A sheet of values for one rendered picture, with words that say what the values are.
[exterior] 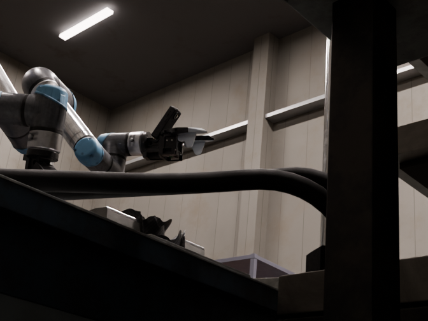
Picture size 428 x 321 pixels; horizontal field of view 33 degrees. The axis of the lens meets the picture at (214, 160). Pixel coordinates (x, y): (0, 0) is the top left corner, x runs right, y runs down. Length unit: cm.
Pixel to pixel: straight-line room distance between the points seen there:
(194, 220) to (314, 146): 231
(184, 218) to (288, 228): 213
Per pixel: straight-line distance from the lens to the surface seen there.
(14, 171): 97
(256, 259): 582
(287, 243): 962
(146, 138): 221
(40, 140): 164
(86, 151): 208
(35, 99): 167
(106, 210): 131
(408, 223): 868
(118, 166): 219
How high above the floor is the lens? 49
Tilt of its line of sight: 24 degrees up
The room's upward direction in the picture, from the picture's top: 6 degrees clockwise
